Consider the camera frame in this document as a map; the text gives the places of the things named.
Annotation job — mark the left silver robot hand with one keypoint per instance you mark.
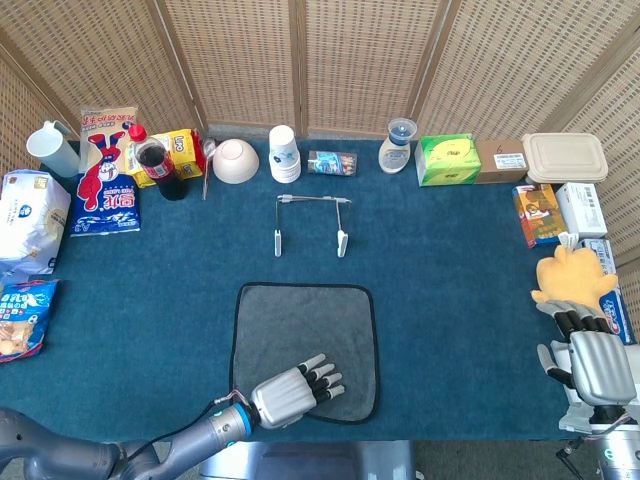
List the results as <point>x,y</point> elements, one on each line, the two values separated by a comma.
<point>282,397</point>

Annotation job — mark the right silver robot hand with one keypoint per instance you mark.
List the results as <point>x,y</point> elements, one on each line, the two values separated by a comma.
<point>600,365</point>

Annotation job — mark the grey and blue cloth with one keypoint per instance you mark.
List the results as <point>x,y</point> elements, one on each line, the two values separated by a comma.
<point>300,325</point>

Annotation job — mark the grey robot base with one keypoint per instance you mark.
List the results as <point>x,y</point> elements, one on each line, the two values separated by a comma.
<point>310,462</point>

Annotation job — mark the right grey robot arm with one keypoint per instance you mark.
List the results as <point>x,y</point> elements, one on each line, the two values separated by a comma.
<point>620,450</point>

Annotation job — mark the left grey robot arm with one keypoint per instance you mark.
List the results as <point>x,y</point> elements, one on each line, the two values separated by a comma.
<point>210,435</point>

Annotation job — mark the blue toothpaste box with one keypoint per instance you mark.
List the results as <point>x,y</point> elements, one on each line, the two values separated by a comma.
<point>612,310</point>

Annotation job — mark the yellow plush mitt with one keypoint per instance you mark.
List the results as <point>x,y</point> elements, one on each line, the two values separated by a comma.
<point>570,280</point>

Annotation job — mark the white labelled carton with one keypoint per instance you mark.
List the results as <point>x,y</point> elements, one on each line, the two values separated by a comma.
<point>582,210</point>

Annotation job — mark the orange blue box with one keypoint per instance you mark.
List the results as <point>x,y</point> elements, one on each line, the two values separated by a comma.
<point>540,215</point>

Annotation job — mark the blue carpet table cover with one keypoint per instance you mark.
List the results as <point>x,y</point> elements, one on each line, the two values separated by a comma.
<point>450,300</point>

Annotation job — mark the beige lidded food container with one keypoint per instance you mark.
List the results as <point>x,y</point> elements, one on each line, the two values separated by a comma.
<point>565,157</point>

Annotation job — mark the brown cardboard box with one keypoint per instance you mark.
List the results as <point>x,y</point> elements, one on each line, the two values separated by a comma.
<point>502,162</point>

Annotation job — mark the upturned cream bowl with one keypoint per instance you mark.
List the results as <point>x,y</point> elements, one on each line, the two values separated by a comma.
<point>235,162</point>

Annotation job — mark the stack of white paper cups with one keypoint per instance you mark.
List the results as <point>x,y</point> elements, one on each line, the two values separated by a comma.
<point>285,155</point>

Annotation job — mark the green tissue box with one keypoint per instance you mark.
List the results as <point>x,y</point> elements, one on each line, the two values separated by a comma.
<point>447,160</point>

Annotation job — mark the metal spoon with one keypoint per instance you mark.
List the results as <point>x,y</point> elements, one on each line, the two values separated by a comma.
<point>208,147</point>

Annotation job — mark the cola bottle with red label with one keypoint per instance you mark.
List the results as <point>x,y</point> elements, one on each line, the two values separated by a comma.
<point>160,165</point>

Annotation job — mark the red white blue cartoon bag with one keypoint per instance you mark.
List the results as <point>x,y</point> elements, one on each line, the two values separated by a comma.
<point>105,200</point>

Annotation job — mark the yellow Lipo snack pack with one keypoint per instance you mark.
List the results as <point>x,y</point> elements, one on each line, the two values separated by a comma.
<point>182,150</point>

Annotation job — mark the white bottle with blue cap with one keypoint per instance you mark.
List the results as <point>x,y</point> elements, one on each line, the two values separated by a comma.
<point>395,155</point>

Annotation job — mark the blue biscuit snack bag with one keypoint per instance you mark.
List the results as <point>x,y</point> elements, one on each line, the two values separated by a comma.
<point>25,320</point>

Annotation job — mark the white flour bag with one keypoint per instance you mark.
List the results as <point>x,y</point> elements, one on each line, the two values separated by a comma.
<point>30,220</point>

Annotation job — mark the woven rattan folding screen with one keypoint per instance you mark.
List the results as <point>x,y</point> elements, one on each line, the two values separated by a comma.
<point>240,60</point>

